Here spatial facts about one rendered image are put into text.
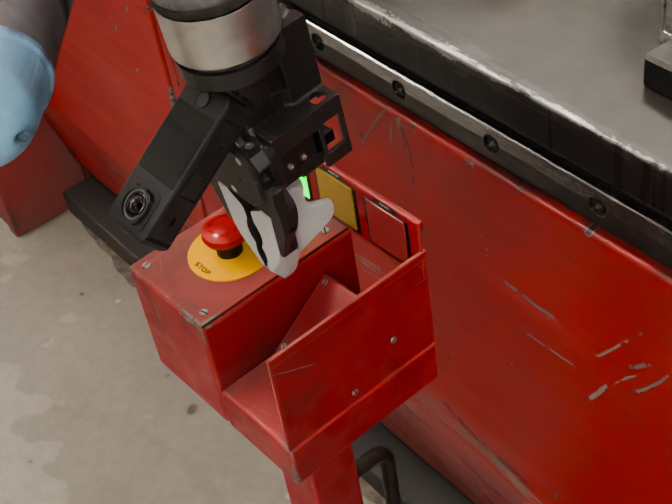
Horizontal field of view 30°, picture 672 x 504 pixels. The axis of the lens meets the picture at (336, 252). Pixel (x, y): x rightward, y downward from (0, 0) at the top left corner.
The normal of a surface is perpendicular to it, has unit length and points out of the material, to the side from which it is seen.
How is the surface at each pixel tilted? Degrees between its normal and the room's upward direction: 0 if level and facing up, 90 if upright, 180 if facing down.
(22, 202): 90
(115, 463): 0
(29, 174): 90
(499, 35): 0
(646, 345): 90
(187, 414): 0
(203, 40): 93
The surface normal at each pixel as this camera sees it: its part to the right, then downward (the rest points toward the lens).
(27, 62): 0.88, -0.33
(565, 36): -0.13, -0.73
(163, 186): -0.54, -0.26
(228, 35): 0.22, 0.68
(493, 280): -0.77, 0.51
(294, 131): 0.65, 0.45
